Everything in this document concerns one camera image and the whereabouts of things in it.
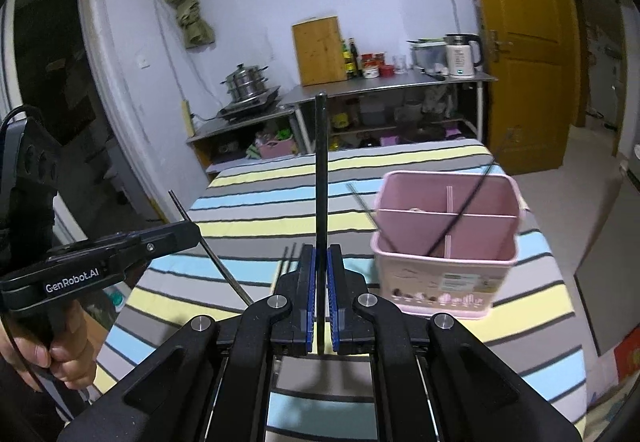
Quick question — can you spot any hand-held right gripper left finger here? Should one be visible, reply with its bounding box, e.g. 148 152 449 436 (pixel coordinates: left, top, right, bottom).
57 244 318 442

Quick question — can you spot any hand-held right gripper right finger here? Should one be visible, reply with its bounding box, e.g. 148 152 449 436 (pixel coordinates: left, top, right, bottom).
327 244 583 442

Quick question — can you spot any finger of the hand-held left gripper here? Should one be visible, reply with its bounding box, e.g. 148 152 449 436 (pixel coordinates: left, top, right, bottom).
115 222 203 286

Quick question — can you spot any pink plastic utensil holder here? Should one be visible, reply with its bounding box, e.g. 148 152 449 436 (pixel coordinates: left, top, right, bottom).
370 170 526 320

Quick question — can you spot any person's left hand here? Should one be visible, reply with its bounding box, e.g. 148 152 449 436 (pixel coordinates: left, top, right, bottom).
0 301 99 391

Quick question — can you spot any green white bottle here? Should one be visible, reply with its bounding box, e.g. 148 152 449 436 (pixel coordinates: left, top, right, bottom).
102 289 127 314

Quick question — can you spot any striped tablecloth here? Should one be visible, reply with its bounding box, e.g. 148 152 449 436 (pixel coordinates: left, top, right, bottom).
92 137 591 442

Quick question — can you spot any low stainless steel stand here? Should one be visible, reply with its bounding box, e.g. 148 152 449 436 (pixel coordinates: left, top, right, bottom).
185 104 302 174

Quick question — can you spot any pink plastic basket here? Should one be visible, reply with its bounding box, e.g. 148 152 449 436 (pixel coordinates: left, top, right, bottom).
254 134 301 161

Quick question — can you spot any black induction cooker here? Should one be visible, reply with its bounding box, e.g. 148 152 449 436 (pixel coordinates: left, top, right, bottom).
215 86 282 122

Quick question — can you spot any stainless steel steamer pot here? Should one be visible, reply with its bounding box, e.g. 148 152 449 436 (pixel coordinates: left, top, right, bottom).
221 63 271 102

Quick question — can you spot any black wok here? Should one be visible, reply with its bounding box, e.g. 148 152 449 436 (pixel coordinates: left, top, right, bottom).
399 121 447 144

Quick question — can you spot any tall stainless steel table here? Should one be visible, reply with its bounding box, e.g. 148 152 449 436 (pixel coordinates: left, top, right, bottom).
279 69 500 158

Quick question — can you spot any wooden cutting board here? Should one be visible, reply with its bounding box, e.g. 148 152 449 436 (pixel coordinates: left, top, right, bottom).
292 16 349 87

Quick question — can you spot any clear plastic lidded container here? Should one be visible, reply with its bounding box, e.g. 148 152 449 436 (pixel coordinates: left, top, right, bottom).
409 39 449 73

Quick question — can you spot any white electric kettle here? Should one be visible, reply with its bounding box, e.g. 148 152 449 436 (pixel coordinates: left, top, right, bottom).
444 33 485 78

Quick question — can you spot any grey flat panel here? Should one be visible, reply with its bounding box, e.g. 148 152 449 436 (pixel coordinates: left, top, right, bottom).
573 198 640 359

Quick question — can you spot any red cardboard box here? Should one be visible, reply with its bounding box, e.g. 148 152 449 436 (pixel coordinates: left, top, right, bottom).
612 326 640 384

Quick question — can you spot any black cable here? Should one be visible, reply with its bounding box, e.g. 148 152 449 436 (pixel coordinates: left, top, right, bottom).
0 309 76 423

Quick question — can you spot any brass door handle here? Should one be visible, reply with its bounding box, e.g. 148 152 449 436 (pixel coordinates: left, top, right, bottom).
482 29 514 63

